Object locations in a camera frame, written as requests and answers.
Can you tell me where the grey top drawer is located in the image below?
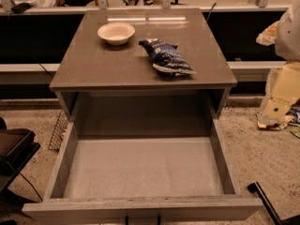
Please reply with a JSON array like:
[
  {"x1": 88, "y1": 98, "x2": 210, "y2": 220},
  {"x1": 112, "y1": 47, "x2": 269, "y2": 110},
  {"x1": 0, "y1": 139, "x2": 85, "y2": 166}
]
[{"x1": 23, "y1": 92, "x2": 262, "y2": 225}]

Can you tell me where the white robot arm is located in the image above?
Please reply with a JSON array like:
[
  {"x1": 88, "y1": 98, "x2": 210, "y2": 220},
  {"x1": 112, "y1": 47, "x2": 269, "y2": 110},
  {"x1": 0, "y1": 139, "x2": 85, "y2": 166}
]
[{"x1": 256, "y1": 0, "x2": 300, "y2": 126}]

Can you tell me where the grey drawer cabinet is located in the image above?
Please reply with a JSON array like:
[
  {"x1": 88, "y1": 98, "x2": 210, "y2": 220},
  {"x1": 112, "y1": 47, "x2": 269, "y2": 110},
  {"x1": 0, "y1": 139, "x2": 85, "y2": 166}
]
[{"x1": 49, "y1": 7, "x2": 238, "y2": 124}]

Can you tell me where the yellow snack wrapper on floor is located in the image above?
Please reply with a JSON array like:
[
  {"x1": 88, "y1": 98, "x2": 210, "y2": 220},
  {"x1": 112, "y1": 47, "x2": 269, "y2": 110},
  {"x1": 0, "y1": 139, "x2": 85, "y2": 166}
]
[{"x1": 257, "y1": 113, "x2": 294, "y2": 130}]

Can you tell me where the blue chip bag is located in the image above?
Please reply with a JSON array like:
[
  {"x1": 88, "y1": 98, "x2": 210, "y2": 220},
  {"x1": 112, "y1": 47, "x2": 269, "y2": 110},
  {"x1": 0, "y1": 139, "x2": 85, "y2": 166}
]
[{"x1": 139, "y1": 38, "x2": 195, "y2": 77}]

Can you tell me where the black leg bottom right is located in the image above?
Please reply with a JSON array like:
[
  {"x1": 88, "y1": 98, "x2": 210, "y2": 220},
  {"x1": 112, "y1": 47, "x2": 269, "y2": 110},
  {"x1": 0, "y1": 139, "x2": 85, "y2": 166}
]
[{"x1": 247, "y1": 182, "x2": 300, "y2": 225}]

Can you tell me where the white paper bowl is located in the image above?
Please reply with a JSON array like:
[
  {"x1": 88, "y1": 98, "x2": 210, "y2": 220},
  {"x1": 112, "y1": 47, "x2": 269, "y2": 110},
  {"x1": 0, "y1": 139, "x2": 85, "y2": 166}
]
[{"x1": 97, "y1": 22, "x2": 135, "y2": 46}]

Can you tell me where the wire mesh basket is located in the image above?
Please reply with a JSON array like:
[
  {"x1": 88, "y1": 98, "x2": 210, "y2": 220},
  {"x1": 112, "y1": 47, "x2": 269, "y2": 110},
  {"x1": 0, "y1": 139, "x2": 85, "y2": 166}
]
[{"x1": 48, "y1": 111, "x2": 68, "y2": 153}]

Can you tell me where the black floor cable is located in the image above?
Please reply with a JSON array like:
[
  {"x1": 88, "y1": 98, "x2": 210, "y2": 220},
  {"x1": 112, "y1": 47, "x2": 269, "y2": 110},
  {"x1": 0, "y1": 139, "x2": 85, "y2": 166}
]
[{"x1": 17, "y1": 171, "x2": 44, "y2": 203}]

